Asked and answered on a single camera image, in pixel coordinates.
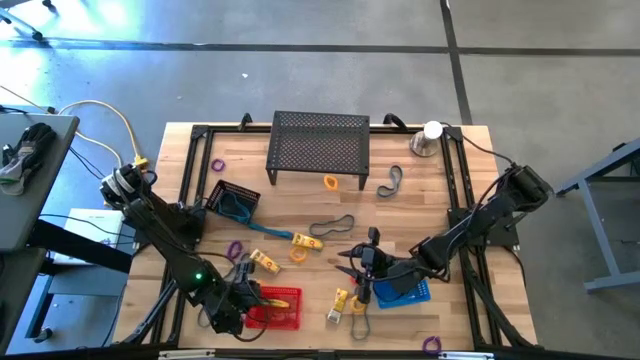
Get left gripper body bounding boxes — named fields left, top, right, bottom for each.
left=209, top=259, right=261, bottom=335

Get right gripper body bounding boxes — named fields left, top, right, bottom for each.
left=357, top=227, right=401, bottom=305

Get red plastic basket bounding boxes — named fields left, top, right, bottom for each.
left=243, top=285, right=303, bottom=332

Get grey rubber band loop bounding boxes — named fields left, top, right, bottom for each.
left=376, top=164, right=404, bottom=199

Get blue-grey rubber band loop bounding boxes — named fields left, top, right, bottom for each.
left=218, top=191, right=253, bottom=223

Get office chair base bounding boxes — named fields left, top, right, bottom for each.
left=0, top=0, right=59, bottom=42

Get long dark rubber band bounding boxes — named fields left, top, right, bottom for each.
left=196, top=252, right=255, bottom=330

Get blue plastic basket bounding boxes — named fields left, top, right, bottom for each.
left=372, top=278, right=432, bottom=310

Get small black mesh basket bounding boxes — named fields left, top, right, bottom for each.
left=204, top=178, right=262, bottom=225

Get black mesh shelf riser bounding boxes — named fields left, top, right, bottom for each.
left=264, top=110, right=372, bottom=191

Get white bulb table lamp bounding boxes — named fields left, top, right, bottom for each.
left=408, top=120, right=445, bottom=159

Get grey side table base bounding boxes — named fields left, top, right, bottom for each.
left=22, top=247, right=129, bottom=346

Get black side table beam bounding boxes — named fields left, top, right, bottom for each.
left=27, top=218, right=135, bottom=275

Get white paper sheet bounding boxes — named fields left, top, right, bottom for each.
left=52, top=207, right=126, bottom=265

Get grey side table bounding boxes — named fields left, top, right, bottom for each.
left=0, top=112, right=81, bottom=253

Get black and grey gloves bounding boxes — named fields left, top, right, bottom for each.
left=0, top=122, right=58, bottom=197

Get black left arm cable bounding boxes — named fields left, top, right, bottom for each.
left=194, top=249, right=281, bottom=345

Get silver metal bracket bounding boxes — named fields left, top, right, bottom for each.
left=438, top=350, right=496, bottom=360
left=158, top=348, right=217, bottom=360

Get black supply cable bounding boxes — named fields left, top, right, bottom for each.
left=439, top=121, right=516, bottom=167

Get cream cable with yellow plug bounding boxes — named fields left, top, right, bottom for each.
left=57, top=98, right=151, bottom=171

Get black aluminium table frame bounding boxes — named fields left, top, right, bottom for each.
left=119, top=122, right=540, bottom=360

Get grey metal table frame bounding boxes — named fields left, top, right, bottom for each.
left=551, top=137, right=640, bottom=295

